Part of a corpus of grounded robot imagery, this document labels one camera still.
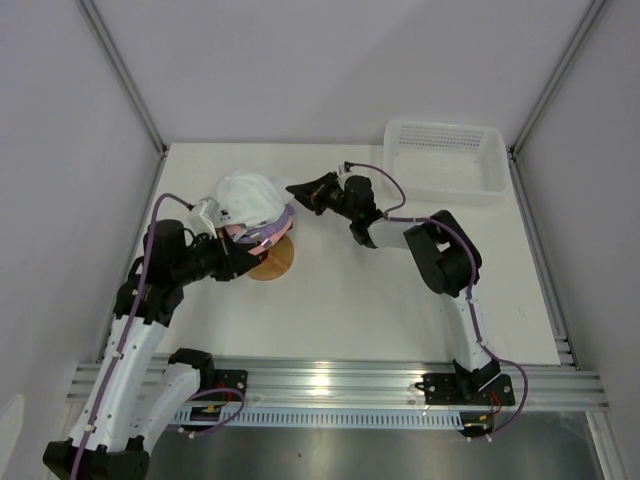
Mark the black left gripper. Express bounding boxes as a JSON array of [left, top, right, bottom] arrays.
[[172, 227, 261, 286]]

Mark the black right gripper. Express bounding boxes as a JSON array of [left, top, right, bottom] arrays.
[[286, 173, 356, 223]]

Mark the pink baseball cap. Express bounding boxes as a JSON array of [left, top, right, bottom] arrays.
[[225, 225, 283, 255]]

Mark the lavender LA baseball cap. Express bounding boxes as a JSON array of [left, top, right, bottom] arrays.
[[226, 204, 295, 244]]

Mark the wooden hat stand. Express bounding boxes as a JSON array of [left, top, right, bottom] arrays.
[[248, 235, 295, 281]]

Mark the white baseball cap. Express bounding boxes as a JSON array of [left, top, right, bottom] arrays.
[[213, 170, 294, 228]]

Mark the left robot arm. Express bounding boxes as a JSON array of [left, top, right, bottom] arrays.
[[43, 220, 261, 479]]

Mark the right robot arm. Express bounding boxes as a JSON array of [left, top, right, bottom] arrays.
[[286, 172, 501, 404]]

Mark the white perforated plastic basket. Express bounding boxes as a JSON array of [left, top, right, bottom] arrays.
[[382, 119, 509, 206]]

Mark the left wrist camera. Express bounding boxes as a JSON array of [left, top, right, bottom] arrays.
[[188, 197, 219, 239]]

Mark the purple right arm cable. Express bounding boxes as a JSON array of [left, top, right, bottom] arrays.
[[344, 162, 530, 441]]

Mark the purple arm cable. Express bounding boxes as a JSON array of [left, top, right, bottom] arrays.
[[344, 162, 530, 441], [69, 192, 247, 480]]

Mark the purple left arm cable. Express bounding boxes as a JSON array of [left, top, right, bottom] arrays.
[[69, 192, 247, 480]]

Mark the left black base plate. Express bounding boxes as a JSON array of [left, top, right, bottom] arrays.
[[200, 369, 249, 403]]

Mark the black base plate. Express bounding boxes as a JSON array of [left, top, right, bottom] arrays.
[[200, 369, 249, 403], [414, 373, 516, 406]]

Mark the white slotted cable duct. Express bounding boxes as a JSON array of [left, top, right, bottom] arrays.
[[172, 405, 466, 429]]

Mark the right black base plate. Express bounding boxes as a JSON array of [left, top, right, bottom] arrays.
[[414, 373, 516, 406]]

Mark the left aluminium frame post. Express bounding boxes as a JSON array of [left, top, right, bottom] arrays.
[[75, 0, 167, 157]]

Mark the aluminium frame post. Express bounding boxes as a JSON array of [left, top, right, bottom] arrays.
[[75, 0, 167, 157], [509, 0, 613, 159]]

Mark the aluminium mounting rail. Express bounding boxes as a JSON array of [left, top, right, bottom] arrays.
[[65, 353, 611, 413]]

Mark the right aluminium frame post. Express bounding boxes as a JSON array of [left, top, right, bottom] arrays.
[[509, 0, 613, 159]]

